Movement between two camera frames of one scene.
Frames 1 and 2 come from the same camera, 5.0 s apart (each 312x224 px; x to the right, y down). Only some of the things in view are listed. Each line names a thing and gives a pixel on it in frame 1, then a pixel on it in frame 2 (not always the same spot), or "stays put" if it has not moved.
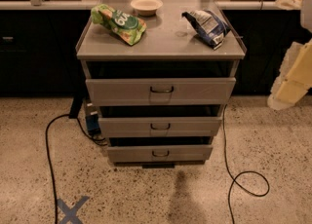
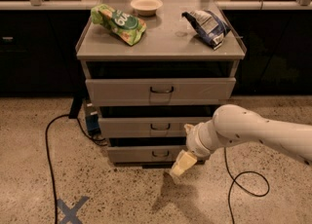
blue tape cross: (70, 213) stays put
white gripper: (307, 15) → (192, 139)
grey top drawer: (162, 92) stays put
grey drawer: (160, 127) stays put
